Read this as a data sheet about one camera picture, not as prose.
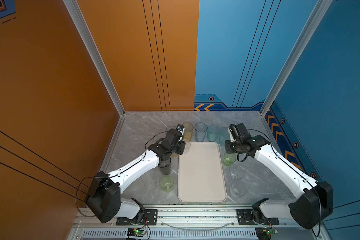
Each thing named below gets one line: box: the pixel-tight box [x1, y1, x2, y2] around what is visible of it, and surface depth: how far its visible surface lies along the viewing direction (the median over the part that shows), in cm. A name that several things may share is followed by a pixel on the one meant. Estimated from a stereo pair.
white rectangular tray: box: [177, 142, 228, 203], surface depth 88 cm
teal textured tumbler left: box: [207, 124, 220, 142], surface depth 98 cm
